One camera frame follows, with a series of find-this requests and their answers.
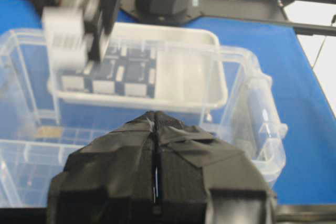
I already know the black metal frame rail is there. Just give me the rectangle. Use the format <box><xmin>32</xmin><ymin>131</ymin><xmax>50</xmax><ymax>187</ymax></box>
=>
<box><xmin>202</xmin><ymin>0</ymin><xmax>335</xmax><ymax>37</ymax></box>

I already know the dark blue box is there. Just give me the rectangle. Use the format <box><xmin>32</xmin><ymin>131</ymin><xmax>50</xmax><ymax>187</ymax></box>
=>
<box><xmin>123</xmin><ymin>48</ymin><xmax>157</xmax><ymax>99</ymax></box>
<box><xmin>60</xmin><ymin>60</ymin><xmax>124</xmax><ymax>95</ymax></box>

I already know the dark blue box upper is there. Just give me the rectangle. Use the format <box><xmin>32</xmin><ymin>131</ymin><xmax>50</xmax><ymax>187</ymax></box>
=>
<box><xmin>123</xmin><ymin>48</ymin><xmax>157</xmax><ymax>99</ymax></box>

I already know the clear inner plastic tray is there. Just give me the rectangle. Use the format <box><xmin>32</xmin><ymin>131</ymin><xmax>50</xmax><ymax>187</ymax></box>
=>
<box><xmin>47</xmin><ymin>23</ymin><xmax>228</xmax><ymax>113</ymax></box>

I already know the white box with barcode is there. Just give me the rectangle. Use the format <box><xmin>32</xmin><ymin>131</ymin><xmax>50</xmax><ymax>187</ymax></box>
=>
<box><xmin>41</xmin><ymin>7</ymin><xmax>87</xmax><ymax>71</ymax></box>

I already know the blue table mat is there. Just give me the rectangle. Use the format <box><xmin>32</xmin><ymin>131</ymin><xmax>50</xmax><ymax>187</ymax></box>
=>
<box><xmin>0</xmin><ymin>0</ymin><xmax>336</xmax><ymax>206</ymax></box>

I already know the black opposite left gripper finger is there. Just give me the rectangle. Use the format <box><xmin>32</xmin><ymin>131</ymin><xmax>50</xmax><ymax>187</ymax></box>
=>
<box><xmin>88</xmin><ymin>0</ymin><xmax>121</xmax><ymax>62</ymax></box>

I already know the clear plastic storage case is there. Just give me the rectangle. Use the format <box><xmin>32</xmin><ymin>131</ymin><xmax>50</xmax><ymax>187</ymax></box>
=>
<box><xmin>1</xmin><ymin>29</ymin><xmax>288</xmax><ymax>207</ymax></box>

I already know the thin black cable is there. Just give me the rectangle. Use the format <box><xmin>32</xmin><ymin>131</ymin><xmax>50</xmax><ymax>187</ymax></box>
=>
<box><xmin>311</xmin><ymin>14</ymin><xmax>336</xmax><ymax>69</ymax></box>

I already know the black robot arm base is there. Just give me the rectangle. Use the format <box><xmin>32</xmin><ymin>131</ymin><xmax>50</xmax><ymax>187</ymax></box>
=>
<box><xmin>121</xmin><ymin>0</ymin><xmax>287</xmax><ymax>26</ymax></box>

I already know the dark blue box lower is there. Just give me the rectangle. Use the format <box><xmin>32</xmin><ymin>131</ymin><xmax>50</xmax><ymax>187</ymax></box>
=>
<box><xmin>60</xmin><ymin>60</ymin><xmax>124</xmax><ymax>95</ymax></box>

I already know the left gripper black taped finger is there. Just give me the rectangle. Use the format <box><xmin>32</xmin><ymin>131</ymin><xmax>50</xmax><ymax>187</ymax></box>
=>
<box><xmin>46</xmin><ymin>111</ymin><xmax>160</xmax><ymax>223</ymax></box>
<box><xmin>154</xmin><ymin>112</ymin><xmax>276</xmax><ymax>223</ymax></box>

